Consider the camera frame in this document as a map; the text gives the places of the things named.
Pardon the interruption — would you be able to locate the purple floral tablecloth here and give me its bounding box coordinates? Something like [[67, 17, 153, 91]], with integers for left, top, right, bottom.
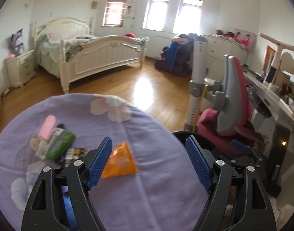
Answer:
[[0, 94, 208, 230]]

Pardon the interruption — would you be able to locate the pink hair roller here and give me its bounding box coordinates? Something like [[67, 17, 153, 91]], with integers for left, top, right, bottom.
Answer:
[[37, 115, 56, 140]]

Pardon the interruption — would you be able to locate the green bed linen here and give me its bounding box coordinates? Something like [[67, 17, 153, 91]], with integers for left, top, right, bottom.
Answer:
[[37, 32, 149, 62]]

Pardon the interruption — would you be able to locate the white standing pole device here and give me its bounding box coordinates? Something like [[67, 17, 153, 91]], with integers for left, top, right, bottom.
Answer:
[[184, 35, 208, 132]]

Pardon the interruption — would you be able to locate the white nightstand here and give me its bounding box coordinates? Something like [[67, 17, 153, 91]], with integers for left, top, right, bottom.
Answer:
[[5, 50, 35, 88]]

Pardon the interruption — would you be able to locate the pile of dark clothes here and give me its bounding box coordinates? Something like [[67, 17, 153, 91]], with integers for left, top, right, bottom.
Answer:
[[154, 33, 207, 77]]

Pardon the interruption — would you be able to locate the pink grey desk chair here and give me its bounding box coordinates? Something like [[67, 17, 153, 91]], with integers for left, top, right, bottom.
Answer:
[[197, 54, 265, 157]]

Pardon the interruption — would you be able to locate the purple plush toy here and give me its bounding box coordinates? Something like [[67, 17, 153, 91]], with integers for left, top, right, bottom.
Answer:
[[10, 29, 25, 56]]

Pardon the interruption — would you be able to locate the green wrapper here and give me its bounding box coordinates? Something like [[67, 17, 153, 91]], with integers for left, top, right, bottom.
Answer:
[[45, 130, 75, 162]]

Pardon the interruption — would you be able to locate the white dresser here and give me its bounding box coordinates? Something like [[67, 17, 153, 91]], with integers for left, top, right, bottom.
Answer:
[[203, 35, 247, 81]]

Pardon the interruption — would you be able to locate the red cushion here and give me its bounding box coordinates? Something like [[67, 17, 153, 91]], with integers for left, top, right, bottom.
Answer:
[[124, 33, 136, 39]]

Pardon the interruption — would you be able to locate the orange plastic wrapper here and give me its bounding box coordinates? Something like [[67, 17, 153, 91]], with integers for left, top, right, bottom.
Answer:
[[101, 142, 137, 179]]

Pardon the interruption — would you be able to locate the pink hat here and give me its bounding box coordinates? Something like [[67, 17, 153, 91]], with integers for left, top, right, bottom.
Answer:
[[5, 54, 16, 61]]

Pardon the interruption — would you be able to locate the white study desk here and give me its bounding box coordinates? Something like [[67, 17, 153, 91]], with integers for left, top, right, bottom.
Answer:
[[241, 51, 294, 198]]

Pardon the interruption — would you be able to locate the black yellow packet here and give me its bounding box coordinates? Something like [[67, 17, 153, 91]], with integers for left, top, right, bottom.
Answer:
[[60, 148, 88, 168]]

